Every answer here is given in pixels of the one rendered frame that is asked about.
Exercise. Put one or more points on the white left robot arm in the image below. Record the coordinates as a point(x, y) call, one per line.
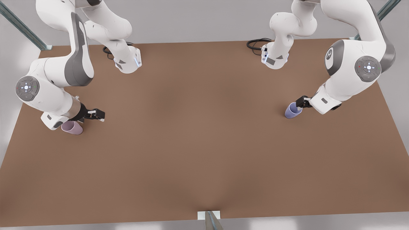
point(348, 80)

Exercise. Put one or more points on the silver frame post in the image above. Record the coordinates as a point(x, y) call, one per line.
point(385, 9)
point(24, 27)
point(211, 220)

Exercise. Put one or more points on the purple cup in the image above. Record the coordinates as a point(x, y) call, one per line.
point(291, 111)

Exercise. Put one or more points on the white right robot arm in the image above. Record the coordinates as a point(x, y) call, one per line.
point(54, 70)

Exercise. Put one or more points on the pink cup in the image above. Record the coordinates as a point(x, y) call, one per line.
point(73, 128)

